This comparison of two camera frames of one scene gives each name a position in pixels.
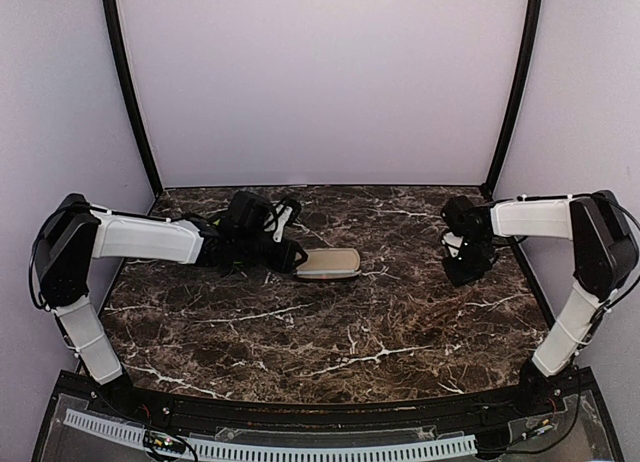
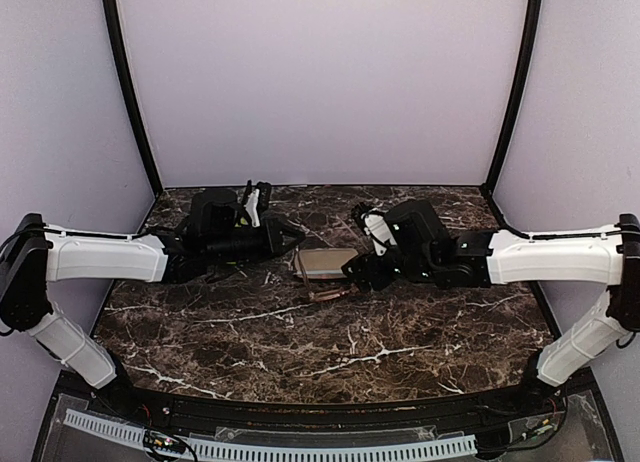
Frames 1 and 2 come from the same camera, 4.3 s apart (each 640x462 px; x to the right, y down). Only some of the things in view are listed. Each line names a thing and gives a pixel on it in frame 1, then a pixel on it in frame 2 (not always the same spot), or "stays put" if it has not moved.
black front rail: [170, 408] stays put
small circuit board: [163, 442] stays put
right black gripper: [459, 278] → [365, 267]
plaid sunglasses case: [330, 263] stays put
